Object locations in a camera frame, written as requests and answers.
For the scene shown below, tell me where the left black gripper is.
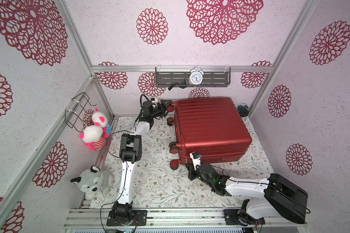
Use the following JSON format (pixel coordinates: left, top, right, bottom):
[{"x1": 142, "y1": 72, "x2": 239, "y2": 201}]
[{"x1": 151, "y1": 99, "x2": 173, "y2": 119}]

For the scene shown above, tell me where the red hard-shell suitcase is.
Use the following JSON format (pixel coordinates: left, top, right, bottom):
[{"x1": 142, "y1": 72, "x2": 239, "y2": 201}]
[{"x1": 167, "y1": 97, "x2": 252, "y2": 170}]

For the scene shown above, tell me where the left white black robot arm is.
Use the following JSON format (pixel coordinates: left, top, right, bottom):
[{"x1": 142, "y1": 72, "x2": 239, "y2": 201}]
[{"x1": 107, "y1": 99, "x2": 174, "y2": 226}]

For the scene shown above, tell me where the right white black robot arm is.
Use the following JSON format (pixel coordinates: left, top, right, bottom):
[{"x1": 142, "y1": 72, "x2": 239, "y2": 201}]
[{"x1": 186, "y1": 163, "x2": 310, "y2": 226}]

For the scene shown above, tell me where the floral patterned table mat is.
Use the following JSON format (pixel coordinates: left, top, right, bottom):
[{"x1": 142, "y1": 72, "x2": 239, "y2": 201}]
[{"x1": 89, "y1": 116, "x2": 273, "y2": 208}]

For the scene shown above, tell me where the white alarm clock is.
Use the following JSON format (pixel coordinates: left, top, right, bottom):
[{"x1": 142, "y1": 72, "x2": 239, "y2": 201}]
[{"x1": 189, "y1": 67, "x2": 204, "y2": 85}]

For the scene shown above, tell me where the upper white pink plush toy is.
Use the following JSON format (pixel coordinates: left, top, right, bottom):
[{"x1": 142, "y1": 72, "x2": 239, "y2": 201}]
[{"x1": 91, "y1": 108, "x2": 112, "y2": 138}]

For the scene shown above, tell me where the white pink plush toy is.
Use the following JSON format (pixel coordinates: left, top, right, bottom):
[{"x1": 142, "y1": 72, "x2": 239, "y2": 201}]
[
  {"x1": 91, "y1": 108, "x2": 112, "y2": 138},
  {"x1": 79, "y1": 125, "x2": 108, "y2": 151}
]

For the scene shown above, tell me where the lower white pink plush toy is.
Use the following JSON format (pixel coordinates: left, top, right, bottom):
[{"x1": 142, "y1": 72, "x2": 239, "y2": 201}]
[{"x1": 79, "y1": 125, "x2": 108, "y2": 151}]

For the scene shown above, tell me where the small teal black device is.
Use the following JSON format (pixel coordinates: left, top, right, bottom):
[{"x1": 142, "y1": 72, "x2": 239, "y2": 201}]
[{"x1": 237, "y1": 103, "x2": 249, "y2": 117}]

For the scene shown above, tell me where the grey husky plush toy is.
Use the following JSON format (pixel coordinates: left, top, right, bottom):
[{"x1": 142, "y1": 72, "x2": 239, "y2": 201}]
[{"x1": 71, "y1": 166, "x2": 114, "y2": 201}]

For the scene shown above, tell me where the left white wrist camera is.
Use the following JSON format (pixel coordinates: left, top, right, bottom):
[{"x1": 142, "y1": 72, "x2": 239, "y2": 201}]
[{"x1": 151, "y1": 98, "x2": 159, "y2": 107}]

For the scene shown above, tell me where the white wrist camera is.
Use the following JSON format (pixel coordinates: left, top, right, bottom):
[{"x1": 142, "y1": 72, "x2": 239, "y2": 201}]
[
  {"x1": 151, "y1": 98, "x2": 159, "y2": 107},
  {"x1": 190, "y1": 151, "x2": 201, "y2": 171}
]

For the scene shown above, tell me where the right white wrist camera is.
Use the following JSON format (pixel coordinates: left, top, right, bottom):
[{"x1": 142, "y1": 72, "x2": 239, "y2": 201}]
[{"x1": 190, "y1": 151, "x2": 201, "y2": 171}]

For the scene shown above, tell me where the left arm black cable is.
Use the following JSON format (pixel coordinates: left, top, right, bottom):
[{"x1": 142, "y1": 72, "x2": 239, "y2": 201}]
[{"x1": 99, "y1": 94, "x2": 152, "y2": 233}]

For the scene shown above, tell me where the black strap on shelf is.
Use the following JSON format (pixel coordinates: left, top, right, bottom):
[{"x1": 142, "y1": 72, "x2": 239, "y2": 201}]
[{"x1": 168, "y1": 81, "x2": 189, "y2": 91}]

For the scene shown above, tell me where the grey metal wall shelf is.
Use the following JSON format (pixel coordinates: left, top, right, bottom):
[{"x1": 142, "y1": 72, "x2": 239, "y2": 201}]
[{"x1": 155, "y1": 67, "x2": 231, "y2": 90}]

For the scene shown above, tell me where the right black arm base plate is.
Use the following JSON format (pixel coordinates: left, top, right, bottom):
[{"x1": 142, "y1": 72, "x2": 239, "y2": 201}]
[{"x1": 223, "y1": 209, "x2": 265, "y2": 227}]

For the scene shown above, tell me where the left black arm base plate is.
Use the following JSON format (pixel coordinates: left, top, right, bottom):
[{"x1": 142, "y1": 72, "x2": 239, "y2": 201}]
[{"x1": 107, "y1": 210, "x2": 147, "y2": 227}]

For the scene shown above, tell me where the black wire wall basket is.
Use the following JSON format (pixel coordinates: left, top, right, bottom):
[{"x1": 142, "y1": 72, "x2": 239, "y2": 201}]
[{"x1": 64, "y1": 92, "x2": 96, "y2": 133}]

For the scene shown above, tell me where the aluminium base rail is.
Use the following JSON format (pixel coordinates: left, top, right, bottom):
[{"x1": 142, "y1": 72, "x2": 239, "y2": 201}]
[{"x1": 61, "y1": 208, "x2": 309, "y2": 233}]

